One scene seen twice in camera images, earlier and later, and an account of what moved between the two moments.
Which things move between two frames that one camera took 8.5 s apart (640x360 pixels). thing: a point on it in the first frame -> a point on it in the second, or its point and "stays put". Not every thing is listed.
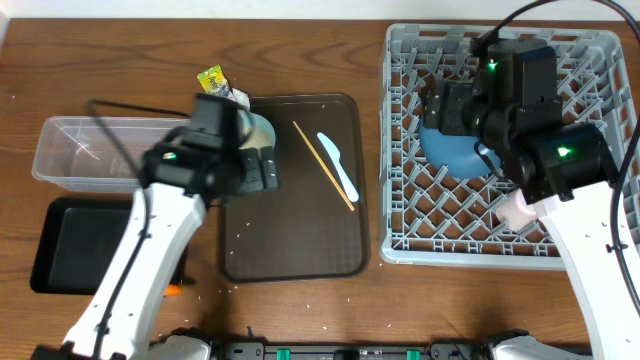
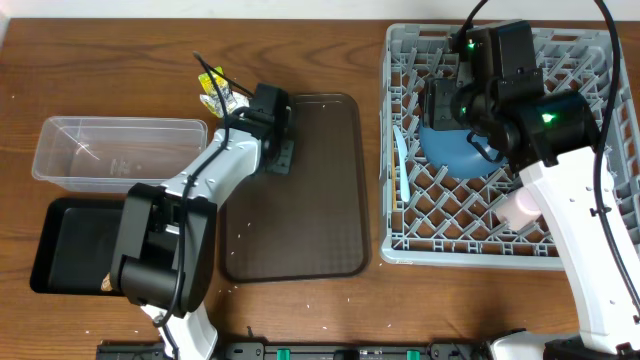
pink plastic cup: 514,211 stays put
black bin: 76,239 stays put
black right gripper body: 463,117 stays put
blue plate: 464,156 stays put
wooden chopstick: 324,166 -> 394,193
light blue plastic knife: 334,154 -> 402,151
